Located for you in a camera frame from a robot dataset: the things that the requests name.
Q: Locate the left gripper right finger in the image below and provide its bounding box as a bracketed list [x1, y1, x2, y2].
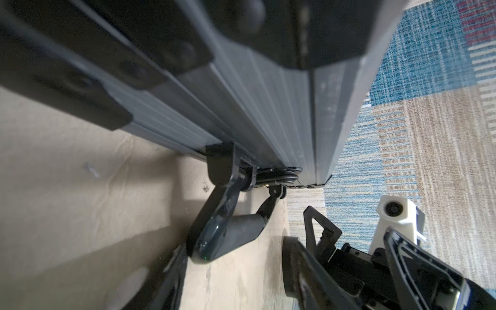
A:
[282, 236, 360, 309]

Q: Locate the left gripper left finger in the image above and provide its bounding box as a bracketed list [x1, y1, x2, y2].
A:
[124, 244, 188, 309]

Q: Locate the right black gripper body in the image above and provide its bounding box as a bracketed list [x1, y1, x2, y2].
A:
[304, 206, 495, 309]

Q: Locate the grey poker set case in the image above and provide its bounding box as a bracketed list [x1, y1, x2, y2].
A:
[0, 0, 412, 264]

